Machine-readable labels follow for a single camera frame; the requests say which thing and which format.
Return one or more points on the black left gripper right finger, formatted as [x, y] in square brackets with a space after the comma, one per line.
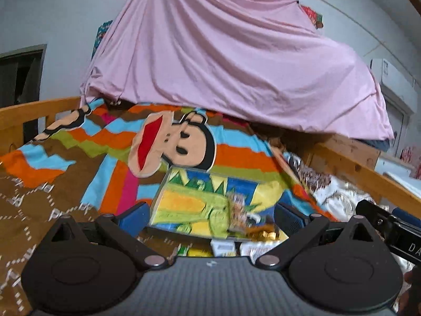
[303, 232]

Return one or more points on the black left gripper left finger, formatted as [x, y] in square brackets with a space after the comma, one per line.
[120, 232]

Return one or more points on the golden foil snack packet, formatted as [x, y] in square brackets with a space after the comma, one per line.
[266, 232]

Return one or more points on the clear nut snack packet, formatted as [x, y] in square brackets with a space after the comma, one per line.
[238, 218]

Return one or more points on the clear puffed rice packet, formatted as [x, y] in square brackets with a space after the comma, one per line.
[254, 250]

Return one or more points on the green white stick packet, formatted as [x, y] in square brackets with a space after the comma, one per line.
[184, 250]

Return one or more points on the yellow biscuit packet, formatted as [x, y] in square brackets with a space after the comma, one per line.
[200, 253]

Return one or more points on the white floral patterned quilt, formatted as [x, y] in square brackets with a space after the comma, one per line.
[332, 194]

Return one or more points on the colourful monkey cartoon blanket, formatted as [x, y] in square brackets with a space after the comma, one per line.
[103, 159]

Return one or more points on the colourful picture tray box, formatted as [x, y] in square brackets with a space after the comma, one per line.
[195, 203]

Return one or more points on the pink bed sheet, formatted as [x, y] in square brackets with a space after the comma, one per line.
[257, 60]

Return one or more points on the wooden bed frame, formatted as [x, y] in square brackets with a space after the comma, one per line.
[347, 159]

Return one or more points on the white wall air conditioner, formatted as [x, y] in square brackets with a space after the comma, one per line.
[394, 86]

